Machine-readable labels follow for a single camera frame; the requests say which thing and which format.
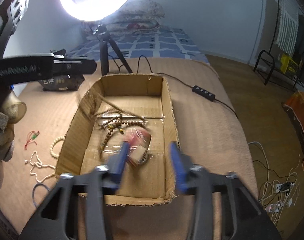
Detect gold watch red strap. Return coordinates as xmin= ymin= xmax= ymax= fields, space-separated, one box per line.
xmin=124 ymin=127 xmax=154 ymax=167

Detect brown wooden bead necklace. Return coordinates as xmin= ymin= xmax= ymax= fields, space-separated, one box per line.
xmin=93 ymin=93 xmax=149 ymax=159

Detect green jade pendant red cord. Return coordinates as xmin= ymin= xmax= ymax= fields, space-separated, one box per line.
xmin=23 ymin=130 xmax=41 ymax=151

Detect white pearl necklace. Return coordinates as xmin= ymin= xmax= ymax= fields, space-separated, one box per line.
xmin=28 ymin=150 xmax=57 ymax=184

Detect gloved left hand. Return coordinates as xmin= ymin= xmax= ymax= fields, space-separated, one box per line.
xmin=0 ymin=89 xmax=27 ymax=162

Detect black printed bag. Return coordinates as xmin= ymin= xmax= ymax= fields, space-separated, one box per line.
xmin=38 ymin=75 xmax=85 ymax=91

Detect tan blanket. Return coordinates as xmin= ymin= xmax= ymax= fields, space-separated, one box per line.
xmin=0 ymin=57 xmax=258 ymax=239

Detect cardboard box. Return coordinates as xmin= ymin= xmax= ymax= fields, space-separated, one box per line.
xmin=55 ymin=74 xmax=178 ymax=206

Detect blue bangle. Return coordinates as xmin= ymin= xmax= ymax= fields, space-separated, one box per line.
xmin=32 ymin=183 xmax=50 ymax=208

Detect blue checkered bedsheet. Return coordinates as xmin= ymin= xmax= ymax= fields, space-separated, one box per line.
xmin=67 ymin=26 xmax=210 ymax=65

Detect black metal rack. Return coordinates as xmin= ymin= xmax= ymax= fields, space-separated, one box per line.
xmin=253 ymin=50 xmax=304 ymax=92

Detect orange cloth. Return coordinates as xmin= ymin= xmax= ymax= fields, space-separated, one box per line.
xmin=281 ymin=91 xmax=304 ymax=170

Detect cream bead bracelet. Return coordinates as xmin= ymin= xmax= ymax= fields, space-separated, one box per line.
xmin=49 ymin=135 xmax=66 ymax=159

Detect black inline cable switch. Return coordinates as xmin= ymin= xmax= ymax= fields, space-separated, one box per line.
xmin=192 ymin=85 xmax=215 ymax=102

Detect white power strip cables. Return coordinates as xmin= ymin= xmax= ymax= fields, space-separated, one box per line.
xmin=248 ymin=141 xmax=303 ymax=227

